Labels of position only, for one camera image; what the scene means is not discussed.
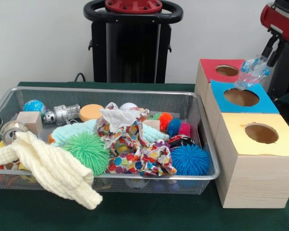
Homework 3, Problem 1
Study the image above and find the colourful patterned cloth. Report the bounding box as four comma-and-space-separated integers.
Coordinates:
99, 102, 150, 134
97, 120, 178, 177

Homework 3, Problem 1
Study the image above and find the pale yellow cloth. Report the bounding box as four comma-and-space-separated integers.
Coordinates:
0, 131, 104, 210

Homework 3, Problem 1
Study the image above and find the purple spiky ball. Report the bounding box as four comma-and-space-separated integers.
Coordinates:
156, 140, 171, 151

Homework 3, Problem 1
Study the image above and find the round silver tin can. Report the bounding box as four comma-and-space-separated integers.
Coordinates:
0, 121, 28, 145

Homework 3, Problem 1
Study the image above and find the mint green cloth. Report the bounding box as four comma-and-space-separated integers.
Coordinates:
51, 119, 169, 146

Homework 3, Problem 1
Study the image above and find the dark blue spiky ball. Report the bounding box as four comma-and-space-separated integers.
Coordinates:
166, 118, 183, 137

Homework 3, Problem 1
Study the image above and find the shallow clear mesh bin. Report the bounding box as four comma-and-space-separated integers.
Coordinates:
0, 87, 220, 194

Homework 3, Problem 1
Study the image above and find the pale pink ball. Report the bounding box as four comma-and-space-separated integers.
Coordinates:
119, 102, 138, 111

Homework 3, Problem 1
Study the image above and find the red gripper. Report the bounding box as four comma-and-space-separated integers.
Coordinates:
260, 4, 289, 67

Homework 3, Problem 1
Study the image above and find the tan round bun toy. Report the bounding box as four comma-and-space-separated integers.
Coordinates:
79, 104, 105, 122

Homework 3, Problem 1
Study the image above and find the small blue globe ball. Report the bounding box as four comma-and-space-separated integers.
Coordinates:
23, 100, 47, 118

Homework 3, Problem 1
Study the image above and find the wooden box with three holes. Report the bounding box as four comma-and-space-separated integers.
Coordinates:
194, 59, 289, 209

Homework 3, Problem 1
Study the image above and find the small wooden cube block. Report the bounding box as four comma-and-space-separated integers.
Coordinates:
16, 112, 42, 136

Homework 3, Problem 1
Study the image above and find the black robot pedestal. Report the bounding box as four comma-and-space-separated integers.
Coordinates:
83, 0, 184, 84

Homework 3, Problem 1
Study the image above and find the crushed clear water bottle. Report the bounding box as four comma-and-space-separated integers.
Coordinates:
234, 55, 270, 91

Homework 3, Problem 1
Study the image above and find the green spiky ball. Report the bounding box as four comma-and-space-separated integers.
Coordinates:
64, 132, 111, 176

